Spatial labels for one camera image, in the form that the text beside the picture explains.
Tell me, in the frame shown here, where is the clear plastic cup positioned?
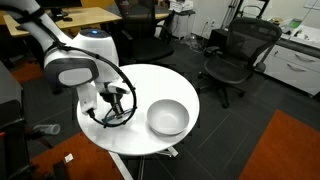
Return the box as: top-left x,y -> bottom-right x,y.
32,123 -> 62,136

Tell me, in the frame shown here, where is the black padded office chair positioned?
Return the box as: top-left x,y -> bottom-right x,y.
114,0 -> 175,65

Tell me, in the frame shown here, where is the small white paper tag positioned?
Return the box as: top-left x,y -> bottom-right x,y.
63,153 -> 74,164

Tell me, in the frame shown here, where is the small black floor box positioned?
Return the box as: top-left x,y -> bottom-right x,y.
208,28 -> 230,52

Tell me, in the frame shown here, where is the green container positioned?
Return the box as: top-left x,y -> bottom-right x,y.
288,18 -> 303,30

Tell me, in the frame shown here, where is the white metal table base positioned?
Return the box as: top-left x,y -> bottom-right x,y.
108,145 -> 179,180

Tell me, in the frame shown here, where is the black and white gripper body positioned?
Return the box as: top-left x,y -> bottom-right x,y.
96,80 -> 132,105

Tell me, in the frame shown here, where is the white drawer cabinet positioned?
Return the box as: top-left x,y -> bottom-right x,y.
254,24 -> 320,98

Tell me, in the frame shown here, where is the black mesh office chair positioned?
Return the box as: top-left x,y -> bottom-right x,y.
197,17 -> 283,109

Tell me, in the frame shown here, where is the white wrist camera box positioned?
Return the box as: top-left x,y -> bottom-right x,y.
76,82 -> 99,116

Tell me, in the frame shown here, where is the black computer monitor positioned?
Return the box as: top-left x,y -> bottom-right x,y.
35,0 -> 83,18

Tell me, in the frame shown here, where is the white round bowl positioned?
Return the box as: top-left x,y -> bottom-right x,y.
146,99 -> 191,137

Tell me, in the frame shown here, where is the black cart frame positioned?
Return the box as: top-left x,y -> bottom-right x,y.
0,99 -> 36,180

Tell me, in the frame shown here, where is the white box on cabinet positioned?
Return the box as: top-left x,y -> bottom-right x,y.
169,0 -> 195,14

